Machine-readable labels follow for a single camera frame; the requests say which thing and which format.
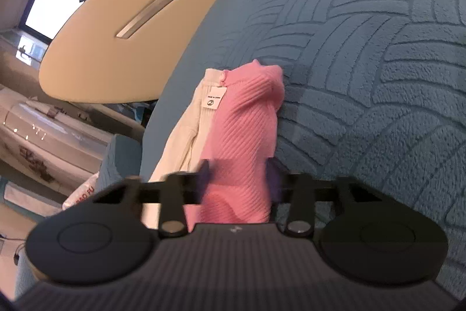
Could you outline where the white printed appliance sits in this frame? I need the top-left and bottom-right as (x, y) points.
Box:
(0, 87), (113, 195)

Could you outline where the beige massage chair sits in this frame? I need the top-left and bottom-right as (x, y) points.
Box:
(38, 0), (277, 104)

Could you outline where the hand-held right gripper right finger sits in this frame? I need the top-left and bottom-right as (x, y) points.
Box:
(267, 165), (387, 237)

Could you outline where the blue textured cushion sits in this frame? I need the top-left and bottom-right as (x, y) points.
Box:
(98, 134), (143, 189)

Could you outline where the white plastic bag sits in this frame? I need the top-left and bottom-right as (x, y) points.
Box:
(62, 173), (100, 211)

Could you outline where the pink and white knit sweater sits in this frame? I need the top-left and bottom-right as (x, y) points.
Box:
(141, 59), (285, 229)

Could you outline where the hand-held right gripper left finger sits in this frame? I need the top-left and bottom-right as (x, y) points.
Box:
(93, 160), (212, 239)

